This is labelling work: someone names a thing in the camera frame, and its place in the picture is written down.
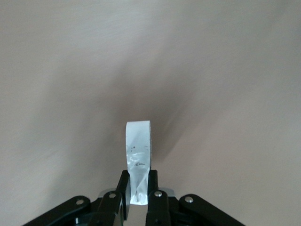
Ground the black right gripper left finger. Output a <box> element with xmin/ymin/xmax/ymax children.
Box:
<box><xmin>23</xmin><ymin>170</ymin><xmax>131</xmax><ymax>226</ymax></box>

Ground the white tape strip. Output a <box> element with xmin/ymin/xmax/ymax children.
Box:
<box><xmin>125</xmin><ymin>120</ymin><xmax>151</xmax><ymax>206</ymax></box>

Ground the brown table cover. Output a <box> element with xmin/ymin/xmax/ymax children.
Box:
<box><xmin>0</xmin><ymin>0</ymin><xmax>301</xmax><ymax>226</ymax></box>

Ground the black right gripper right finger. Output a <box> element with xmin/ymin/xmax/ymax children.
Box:
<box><xmin>145</xmin><ymin>169</ymin><xmax>246</xmax><ymax>226</ymax></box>

